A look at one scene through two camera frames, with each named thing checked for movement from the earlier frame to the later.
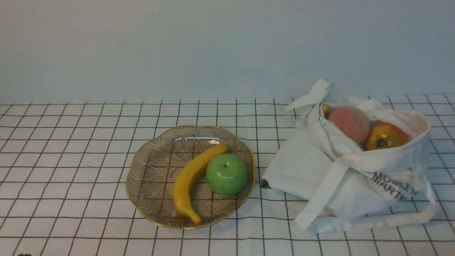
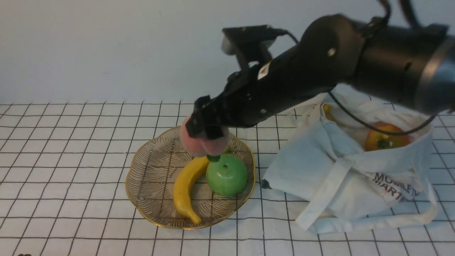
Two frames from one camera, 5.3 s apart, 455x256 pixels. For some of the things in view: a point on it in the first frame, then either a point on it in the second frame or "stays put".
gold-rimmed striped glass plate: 154,166 stays put
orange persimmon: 381,134 stays put
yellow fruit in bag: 326,108 stays put
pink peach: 352,121 → 201,147
